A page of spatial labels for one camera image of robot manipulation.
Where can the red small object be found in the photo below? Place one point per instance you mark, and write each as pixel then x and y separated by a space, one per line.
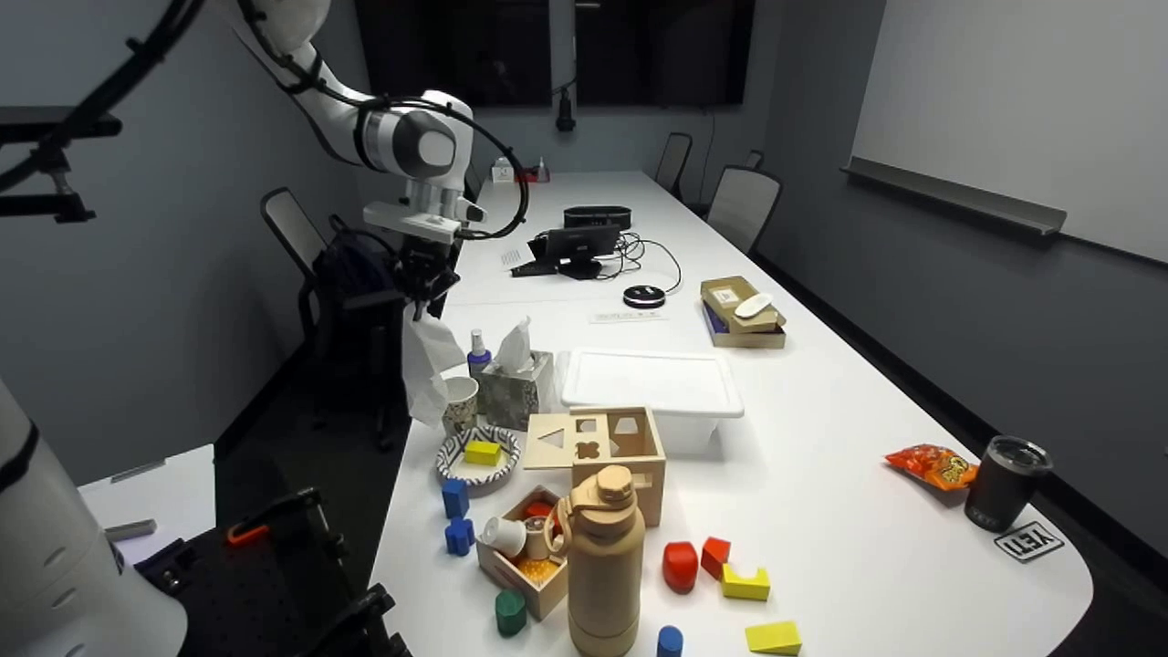
pixel 535 171

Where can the black round speaker puck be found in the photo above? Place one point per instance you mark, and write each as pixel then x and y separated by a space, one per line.
pixel 645 292

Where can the white rounded machine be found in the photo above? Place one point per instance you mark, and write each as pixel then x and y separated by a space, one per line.
pixel 58 547

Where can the white tissue square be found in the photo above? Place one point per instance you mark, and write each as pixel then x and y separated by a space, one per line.
pixel 428 368
pixel 516 348

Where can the black orange clamp stand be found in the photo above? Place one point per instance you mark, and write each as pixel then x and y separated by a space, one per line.
pixel 279 570

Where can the cardboard box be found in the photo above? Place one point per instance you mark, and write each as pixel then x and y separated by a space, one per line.
pixel 726 295

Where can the grey patterned tissue box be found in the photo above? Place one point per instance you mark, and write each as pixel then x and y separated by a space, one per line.
pixel 516 395

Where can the red block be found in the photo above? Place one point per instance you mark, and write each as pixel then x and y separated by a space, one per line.
pixel 715 557
pixel 680 565

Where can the black white tag sticker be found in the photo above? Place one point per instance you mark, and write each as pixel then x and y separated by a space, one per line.
pixel 1032 541

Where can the grey mesh chair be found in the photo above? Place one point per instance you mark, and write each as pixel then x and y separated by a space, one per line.
pixel 291 228

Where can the black camera stand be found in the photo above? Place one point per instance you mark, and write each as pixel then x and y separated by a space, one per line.
pixel 49 126

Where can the grey conference chair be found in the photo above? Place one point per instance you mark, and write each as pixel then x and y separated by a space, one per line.
pixel 674 158
pixel 741 205

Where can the whiteboard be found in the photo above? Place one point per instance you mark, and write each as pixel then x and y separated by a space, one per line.
pixel 1023 96

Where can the white bottle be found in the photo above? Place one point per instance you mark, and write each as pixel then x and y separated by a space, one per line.
pixel 501 171

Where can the yellow notched block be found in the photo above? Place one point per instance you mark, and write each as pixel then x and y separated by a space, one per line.
pixel 746 584

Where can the black rectangular box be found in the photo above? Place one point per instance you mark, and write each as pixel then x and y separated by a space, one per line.
pixel 596 215

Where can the white oval object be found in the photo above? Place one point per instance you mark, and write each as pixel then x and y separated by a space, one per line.
pixel 752 309

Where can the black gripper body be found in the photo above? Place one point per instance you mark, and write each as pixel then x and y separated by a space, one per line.
pixel 423 262

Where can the black wall screen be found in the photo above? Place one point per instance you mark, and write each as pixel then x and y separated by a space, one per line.
pixel 662 52
pixel 488 56

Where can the tan water bottle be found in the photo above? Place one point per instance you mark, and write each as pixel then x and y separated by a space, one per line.
pixel 602 570

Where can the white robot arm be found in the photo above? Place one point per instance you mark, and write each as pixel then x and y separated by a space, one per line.
pixel 406 140

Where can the black office chair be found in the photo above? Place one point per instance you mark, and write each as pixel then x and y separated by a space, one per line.
pixel 350 304

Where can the wooden shape sorter box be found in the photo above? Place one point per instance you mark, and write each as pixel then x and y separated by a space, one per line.
pixel 596 444

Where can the red wooden piece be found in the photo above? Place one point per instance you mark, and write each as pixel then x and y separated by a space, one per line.
pixel 539 509

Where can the white wooden piece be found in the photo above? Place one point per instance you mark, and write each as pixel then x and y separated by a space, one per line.
pixel 505 539

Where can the green block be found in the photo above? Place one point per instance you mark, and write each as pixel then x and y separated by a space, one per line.
pixel 511 610

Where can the orange snack bag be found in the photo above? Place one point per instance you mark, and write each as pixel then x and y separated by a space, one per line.
pixel 931 469

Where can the hanging black microphone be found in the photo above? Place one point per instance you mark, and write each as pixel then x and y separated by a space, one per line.
pixel 568 115

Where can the whiteboard marker tray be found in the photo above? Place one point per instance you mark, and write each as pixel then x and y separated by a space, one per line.
pixel 960 198

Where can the blue round block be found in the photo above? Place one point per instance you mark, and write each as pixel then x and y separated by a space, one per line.
pixel 670 640

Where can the black tumbler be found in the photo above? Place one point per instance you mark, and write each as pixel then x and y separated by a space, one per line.
pixel 1005 484

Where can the blue spray bottle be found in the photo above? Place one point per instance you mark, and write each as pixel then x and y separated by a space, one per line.
pixel 478 356

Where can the yellow flat block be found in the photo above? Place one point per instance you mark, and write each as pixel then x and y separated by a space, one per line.
pixel 776 637

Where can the small open wooden box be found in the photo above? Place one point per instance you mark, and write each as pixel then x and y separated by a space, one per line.
pixel 535 587

